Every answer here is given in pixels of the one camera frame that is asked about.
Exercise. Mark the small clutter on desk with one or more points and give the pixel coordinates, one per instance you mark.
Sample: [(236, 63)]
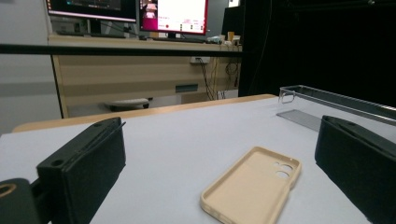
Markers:
[(222, 39)]

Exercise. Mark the white chair base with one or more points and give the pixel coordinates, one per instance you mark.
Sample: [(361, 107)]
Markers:
[(127, 103)]

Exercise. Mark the black curtain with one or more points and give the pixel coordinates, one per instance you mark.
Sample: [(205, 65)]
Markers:
[(327, 46)]

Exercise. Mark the beige wooden desk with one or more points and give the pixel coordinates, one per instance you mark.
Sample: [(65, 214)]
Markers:
[(124, 74)]

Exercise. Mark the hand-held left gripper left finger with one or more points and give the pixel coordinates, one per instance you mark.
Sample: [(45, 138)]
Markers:
[(84, 168)]

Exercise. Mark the beige phone case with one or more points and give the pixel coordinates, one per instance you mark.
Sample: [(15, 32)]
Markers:
[(249, 189)]

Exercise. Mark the clear acrylic display stand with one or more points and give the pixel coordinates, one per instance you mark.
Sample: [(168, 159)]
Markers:
[(300, 119)]

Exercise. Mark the white power outlet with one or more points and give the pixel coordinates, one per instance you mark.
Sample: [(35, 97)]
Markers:
[(199, 60)]

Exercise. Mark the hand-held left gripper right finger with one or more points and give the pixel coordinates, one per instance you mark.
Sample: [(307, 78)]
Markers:
[(358, 161)]

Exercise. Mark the black keyboard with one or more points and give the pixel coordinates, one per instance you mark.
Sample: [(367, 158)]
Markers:
[(177, 39)]

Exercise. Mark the dark computer monitor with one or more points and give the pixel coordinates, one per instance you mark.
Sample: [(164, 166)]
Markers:
[(90, 7)]

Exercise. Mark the bright white computer monitor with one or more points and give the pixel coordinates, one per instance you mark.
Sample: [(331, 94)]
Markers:
[(180, 14)]

